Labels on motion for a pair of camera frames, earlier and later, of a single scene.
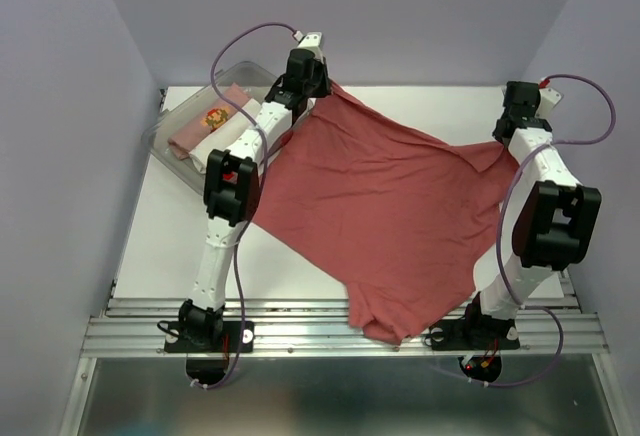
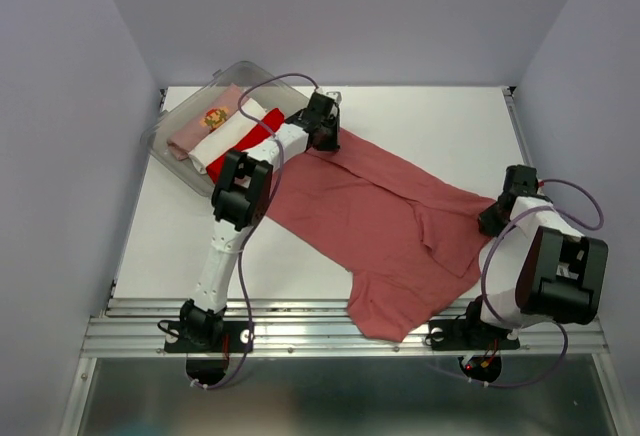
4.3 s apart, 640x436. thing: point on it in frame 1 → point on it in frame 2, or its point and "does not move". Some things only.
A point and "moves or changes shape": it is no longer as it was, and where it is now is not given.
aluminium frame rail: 326,327 does not move
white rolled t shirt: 226,134 does not move
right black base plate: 474,334 does not move
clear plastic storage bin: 249,75 does not move
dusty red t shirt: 408,221 moves or changes shape
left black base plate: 174,342 does not move
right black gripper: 496,136 → 485,219
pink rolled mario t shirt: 193,132 does not move
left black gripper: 318,66 → 332,144
